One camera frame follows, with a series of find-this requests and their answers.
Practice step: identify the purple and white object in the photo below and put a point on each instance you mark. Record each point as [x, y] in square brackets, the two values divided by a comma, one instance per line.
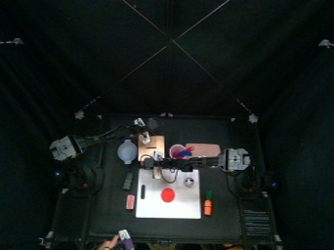
[126, 241]

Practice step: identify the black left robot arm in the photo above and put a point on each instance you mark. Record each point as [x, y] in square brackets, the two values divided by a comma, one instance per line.
[66, 148]

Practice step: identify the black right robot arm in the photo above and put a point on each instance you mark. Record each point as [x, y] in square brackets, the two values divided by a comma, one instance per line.
[234, 159]

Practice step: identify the light wooden drawer box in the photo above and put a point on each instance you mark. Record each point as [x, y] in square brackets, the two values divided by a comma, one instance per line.
[151, 145]

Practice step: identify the light blue bowl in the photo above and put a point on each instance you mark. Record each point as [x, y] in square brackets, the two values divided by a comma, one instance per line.
[126, 151]

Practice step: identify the red dough disc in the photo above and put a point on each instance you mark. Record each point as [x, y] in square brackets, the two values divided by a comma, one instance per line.
[167, 195]

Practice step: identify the small silver round cutter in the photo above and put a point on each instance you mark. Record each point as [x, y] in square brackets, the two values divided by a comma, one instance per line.
[189, 181]

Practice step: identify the person's hand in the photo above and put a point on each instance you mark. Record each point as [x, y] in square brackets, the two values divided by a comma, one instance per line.
[109, 244]

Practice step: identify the dark green block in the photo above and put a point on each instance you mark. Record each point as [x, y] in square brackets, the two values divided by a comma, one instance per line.
[127, 181]

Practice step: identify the blue plastic utensil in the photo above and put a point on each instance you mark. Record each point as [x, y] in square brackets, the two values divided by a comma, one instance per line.
[183, 153]

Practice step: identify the black marker pen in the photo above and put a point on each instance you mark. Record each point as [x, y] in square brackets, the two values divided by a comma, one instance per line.
[142, 191]

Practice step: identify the red plastic utensil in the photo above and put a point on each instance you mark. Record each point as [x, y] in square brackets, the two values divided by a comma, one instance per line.
[187, 149]

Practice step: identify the pink eraser block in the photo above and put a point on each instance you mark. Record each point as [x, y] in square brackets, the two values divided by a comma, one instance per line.
[130, 201]

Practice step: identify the pink cutting board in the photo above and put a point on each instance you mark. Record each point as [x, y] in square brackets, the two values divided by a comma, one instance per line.
[205, 149]

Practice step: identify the white work board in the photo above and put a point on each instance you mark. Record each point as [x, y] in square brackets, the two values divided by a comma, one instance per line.
[174, 208]

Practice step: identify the orange toy carrot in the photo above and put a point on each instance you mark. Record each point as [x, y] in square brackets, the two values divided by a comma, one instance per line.
[209, 203]

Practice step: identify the white text label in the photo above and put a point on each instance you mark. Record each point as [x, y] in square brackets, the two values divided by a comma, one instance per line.
[257, 222]

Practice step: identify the silver frame corner bracket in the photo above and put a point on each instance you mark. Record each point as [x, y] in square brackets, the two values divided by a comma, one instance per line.
[79, 114]
[170, 114]
[233, 119]
[253, 118]
[163, 114]

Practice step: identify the silver frame clamp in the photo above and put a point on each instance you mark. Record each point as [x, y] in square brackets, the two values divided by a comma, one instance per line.
[325, 43]
[16, 41]

